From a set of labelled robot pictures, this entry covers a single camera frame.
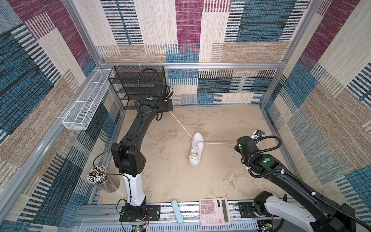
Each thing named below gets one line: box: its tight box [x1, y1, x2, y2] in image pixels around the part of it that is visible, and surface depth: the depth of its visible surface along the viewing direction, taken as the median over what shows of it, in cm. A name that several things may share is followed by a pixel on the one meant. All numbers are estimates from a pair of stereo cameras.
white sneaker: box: [188, 131, 205, 168], surface depth 93 cm
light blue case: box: [171, 200, 184, 224], surface depth 73 cm
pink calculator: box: [199, 197, 231, 227], surface depth 73 cm
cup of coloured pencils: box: [86, 165, 121, 193], surface depth 71 cm
